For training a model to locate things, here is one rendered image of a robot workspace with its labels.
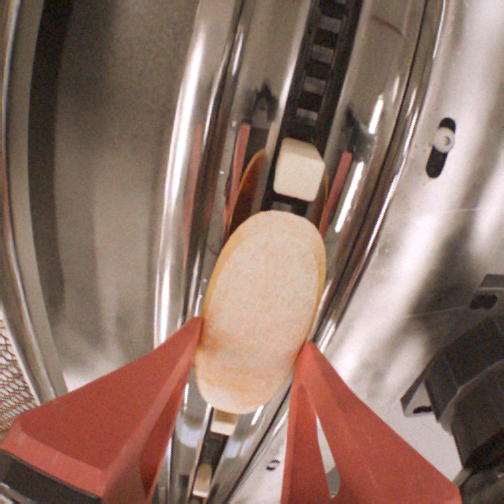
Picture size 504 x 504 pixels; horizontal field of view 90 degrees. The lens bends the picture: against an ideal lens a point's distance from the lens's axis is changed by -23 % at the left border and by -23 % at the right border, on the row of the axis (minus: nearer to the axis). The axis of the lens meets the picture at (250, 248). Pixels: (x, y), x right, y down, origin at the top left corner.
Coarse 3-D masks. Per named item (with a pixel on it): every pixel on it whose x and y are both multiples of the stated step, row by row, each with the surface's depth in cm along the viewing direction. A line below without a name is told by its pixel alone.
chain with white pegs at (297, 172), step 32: (320, 0) 9; (352, 0) 9; (320, 32) 10; (320, 64) 10; (320, 96) 11; (320, 128) 11; (288, 160) 9; (320, 160) 9; (288, 192) 9; (224, 416) 16
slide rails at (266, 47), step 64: (256, 0) 8; (384, 0) 8; (256, 64) 9; (384, 64) 9; (256, 128) 11; (384, 128) 10; (256, 192) 12; (320, 192) 11; (320, 320) 14; (192, 384) 17; (192, 448) 21
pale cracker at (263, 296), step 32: (256, 224) 9; (288, 224) 9; (224, 256) 10; (256, 256) 9; (288, 256) 9; (320, 256) 9; (224, 288) 10; (256, 288) 9; (288, 288) 9; (320, 288) 10; (224, 320) 10; (256, 320) 10; (288, 320) 10; (224, 352) 11; (256, 352) 11; (288, 352) 11; (224, 384) 12; (256, 384) 12
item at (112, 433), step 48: (192, 336) 9; (96, 384) 5; (144, 384) 6; (48, 432) 4; (96, 432) 4; (144, 432) 5; (0, 480) 3; (48, 480) 3; (96, 480) 3; (144, 480) 7
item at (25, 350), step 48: (0, 0) 5; (0, 48) 6; (0, 96) 7; (0, 144) 8; (0, 192) 8; (0, 240) 9; (0, 288) 9; (0, 384) 14; (48, 384) 14; (0, 432) 17
